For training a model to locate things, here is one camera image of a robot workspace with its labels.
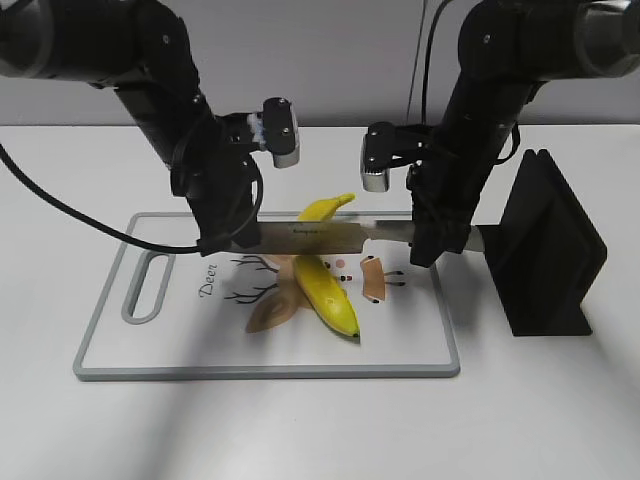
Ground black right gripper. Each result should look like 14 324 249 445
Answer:
406 146 495 266

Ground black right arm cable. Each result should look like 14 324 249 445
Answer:
418 0 521 166

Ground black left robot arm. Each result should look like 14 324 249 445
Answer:
1 1 263 256

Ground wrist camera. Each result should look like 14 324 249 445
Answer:
251 97 300 169
360 122 396 193

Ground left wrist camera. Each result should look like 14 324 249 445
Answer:
251 97 300 169

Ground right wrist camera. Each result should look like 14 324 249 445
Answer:
360 122 396 193

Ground cleaver knife with white handle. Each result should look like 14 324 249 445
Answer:
244 218 489 257

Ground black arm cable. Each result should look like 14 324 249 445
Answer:
418 0 521 166
0 142 265 253

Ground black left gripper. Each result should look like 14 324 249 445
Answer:
169 113 264 256

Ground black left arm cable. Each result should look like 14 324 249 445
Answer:
0 142 265 253

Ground white grey-rimmed cutting board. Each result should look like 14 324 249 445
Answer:
73 240 460 381

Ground yellow plastic banana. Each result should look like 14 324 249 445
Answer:
293 193 360 340

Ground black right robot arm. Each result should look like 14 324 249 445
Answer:
407 1 639 267

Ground black knife stand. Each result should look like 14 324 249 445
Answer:
479 149 607 337

